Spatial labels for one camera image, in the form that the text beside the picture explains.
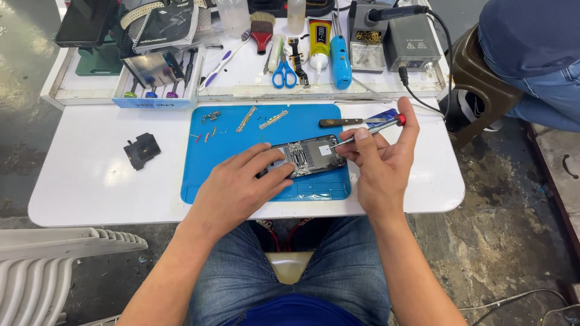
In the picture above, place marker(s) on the person's right hand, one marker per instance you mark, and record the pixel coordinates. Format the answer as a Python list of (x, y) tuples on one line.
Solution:
[(385, 176)]

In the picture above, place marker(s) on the person's left hand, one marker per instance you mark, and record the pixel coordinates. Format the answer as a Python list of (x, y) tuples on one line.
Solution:
[(229, 190)]

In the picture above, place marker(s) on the red-capped precision screwdriver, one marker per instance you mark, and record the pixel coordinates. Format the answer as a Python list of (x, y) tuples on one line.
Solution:
[(378, 128)]

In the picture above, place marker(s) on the black smartphone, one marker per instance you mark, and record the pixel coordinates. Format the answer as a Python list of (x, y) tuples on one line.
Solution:
[(312, 156)]

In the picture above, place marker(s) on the blue plastic card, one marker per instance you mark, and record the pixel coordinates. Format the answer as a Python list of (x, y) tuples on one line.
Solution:
[(380, 115)]

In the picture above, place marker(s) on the blue silicone repair mat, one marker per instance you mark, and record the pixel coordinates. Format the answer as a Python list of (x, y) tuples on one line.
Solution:
[(231, 122)]

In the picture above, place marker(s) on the person's blue jeans legs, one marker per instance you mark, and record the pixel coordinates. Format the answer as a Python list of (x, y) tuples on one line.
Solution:
[(235, 276)]

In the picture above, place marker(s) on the black square phone part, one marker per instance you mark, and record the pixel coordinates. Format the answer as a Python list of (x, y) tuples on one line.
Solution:
[(142, 151)]

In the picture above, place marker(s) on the cream plastic stool seat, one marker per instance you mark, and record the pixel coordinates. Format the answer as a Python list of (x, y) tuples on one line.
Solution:
[(289, 267)]

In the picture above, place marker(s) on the white workbench tray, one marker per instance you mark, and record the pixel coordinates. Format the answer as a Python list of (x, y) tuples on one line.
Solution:
[(244, 88)]

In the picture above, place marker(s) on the purple-capped screwdriver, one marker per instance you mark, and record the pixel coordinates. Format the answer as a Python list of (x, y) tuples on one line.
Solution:
[(172, 93)]

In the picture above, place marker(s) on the blue white screwdriver tray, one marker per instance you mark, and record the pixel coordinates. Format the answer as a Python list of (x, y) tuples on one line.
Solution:
[(156, 102)]

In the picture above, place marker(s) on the grey soldering iron holder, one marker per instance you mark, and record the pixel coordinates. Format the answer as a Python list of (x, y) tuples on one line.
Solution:
[(367, 56)]

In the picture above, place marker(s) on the blue handheld electric tool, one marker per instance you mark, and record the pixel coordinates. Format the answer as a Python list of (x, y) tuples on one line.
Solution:
[(340, 63)]

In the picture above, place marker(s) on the blue-capped screwdriver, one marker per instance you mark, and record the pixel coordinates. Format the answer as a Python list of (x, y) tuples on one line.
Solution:
[(151, 93)]

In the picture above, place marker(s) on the black slim screwdriver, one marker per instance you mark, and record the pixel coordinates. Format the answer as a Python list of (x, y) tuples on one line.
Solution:
[(189, 68)]

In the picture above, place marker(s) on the white purple toothbrush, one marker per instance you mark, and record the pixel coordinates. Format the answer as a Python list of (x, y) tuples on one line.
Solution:
[(222, 61)]

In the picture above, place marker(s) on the brown plastic stool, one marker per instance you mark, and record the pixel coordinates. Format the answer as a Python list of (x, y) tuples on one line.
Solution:
[(480, 86)]

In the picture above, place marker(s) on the grey soldering station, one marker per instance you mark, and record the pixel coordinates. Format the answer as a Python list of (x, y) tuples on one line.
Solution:
[(412, 43)]

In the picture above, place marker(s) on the green-capped screwdriver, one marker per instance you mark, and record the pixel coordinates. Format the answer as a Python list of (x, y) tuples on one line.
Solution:
[(130, 93)]

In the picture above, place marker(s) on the person's blue shirt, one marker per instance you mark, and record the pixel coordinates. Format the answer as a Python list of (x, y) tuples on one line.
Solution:
[(294, 312)]

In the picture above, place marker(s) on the white plastic tube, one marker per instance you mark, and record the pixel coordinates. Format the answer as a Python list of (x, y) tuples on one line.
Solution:
[(275, 52)]

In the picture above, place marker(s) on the yellow black glue tube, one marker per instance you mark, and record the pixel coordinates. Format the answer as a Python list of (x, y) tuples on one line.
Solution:
[(320, 43)]

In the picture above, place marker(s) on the black soldering iron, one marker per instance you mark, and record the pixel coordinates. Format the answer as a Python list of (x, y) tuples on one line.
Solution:
[(398, 12)]

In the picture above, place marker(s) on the clear plastic container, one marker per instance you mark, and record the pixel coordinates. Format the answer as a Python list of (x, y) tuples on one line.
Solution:
[(233, 16)]

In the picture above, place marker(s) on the black spiral notebook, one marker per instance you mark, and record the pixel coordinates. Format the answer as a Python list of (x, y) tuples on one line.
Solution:
[(165, 27)]

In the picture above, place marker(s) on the small clear plastic bottle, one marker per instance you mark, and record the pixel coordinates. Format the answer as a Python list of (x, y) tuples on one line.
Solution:
[(296, 16)]

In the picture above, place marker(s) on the green stand base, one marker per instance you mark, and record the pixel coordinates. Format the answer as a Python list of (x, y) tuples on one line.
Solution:
[(97, 61)]

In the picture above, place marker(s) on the black device with red trim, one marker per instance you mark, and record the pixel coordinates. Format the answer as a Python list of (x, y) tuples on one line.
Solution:
[(272, 7)]

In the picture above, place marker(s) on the white plastic chair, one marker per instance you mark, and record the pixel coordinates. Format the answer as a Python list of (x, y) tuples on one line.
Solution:
[(40, 271)]

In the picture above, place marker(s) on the black phone on stand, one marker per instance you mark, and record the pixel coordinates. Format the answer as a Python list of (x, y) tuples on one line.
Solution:
[(86, 20)]

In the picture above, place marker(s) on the long metal bracket strip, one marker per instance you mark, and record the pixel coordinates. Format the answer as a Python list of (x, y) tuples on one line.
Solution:
[(273, 119), (246, 119)]

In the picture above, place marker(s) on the small bent metal bracket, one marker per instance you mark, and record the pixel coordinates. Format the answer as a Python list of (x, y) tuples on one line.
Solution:
[(211, 117)]

